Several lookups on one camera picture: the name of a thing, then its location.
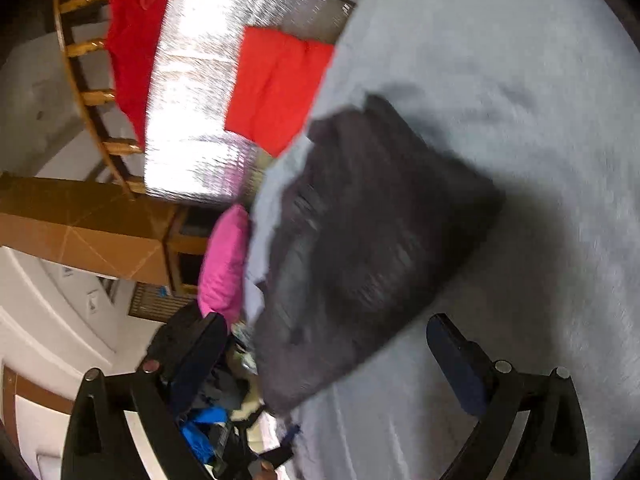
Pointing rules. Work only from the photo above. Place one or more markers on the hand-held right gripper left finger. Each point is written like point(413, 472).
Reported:
point(200, 355)

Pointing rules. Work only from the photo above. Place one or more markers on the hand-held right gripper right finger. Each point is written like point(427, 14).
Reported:
point(460, 365)

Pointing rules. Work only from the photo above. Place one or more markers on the dark grey quilted jacket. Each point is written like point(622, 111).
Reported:
point(375, 240)

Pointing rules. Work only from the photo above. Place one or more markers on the bright blue bag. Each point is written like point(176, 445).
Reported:
point(202, 430)

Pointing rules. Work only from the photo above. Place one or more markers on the pink pillow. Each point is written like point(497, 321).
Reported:
point(222, 270)

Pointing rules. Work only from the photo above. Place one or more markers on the wooden cabinet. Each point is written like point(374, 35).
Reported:
point(100, 230)

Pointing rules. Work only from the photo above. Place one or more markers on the silver foil insulation sheet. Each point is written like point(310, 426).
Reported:
point(195, 110)

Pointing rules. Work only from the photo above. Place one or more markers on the red pillow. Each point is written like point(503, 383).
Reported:
point(275, 90)

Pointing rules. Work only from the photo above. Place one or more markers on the wooden spindle railing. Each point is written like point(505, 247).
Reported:
point(87, 96)

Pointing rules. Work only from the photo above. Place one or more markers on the light blue bed sheet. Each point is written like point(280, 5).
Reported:
point(500, 85)

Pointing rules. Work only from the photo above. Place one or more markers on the red blanket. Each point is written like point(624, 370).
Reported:
point(132, 50)

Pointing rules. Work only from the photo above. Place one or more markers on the white wall switch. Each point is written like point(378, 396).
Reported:
point(92, 303)

